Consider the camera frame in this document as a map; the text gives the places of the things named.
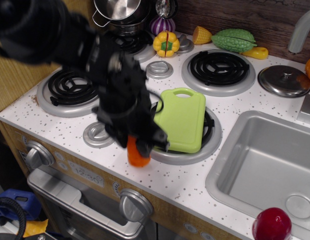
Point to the silver oven door handle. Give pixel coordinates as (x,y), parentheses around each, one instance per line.
(83,213)

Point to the red toy apple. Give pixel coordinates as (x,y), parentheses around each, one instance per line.
(272,224)

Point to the silver pot lid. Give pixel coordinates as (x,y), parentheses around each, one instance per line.
(284,81)

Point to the silver stove top knob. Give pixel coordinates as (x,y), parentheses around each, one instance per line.
(159,70)

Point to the front left black burner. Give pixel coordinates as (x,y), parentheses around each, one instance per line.
(66,94)

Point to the silver spoon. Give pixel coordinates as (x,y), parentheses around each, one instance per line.
(163,8)

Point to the back right black burner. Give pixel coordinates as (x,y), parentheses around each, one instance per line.
(218,73)

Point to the blue object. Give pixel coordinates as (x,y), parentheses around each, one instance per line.
(27,201)

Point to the yellow toy bell pepper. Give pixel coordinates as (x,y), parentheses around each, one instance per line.
(166,44)

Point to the green toy bitter gourd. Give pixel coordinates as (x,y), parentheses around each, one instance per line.
(234,40)

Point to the silver toy sink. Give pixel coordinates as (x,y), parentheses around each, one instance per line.
(264,163)

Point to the left silver oven dial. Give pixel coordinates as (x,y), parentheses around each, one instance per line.
(38,155)

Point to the silver back stove knob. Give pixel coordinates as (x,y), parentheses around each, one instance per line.
(185,45)

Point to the back left black burner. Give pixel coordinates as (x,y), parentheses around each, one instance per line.
(139,46)

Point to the green plastic cutting board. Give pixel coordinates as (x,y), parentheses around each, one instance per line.
(180,114)

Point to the right silver oven dial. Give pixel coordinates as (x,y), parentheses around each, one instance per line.
(134,207)

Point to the front right black burner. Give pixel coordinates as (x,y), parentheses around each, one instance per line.
(211,139)

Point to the yellow cloth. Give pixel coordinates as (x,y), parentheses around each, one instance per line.
(35,227)

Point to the orange toy carrot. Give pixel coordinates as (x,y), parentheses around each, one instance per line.
(133,155)

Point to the yellow toy corn piece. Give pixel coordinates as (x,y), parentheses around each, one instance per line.
(201,36)

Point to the yellow toy banana piece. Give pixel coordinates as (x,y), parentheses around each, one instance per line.
(260,53)

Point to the black burner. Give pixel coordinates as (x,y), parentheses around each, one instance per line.
(139,46)
(218,73)
(211,139)
(66,94)

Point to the silver faucet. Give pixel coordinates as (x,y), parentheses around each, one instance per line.
(300,33)

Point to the purple toy onion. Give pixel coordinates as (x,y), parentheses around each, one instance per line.
(158,25)

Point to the silver oven dial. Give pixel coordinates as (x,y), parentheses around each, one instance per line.
(134,207)
(38,155)

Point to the stainless steel pot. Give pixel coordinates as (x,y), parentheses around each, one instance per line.
(120,12)

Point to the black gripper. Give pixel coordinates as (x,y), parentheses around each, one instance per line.
(123,118)

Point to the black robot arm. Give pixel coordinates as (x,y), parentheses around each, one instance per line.
(44,31)

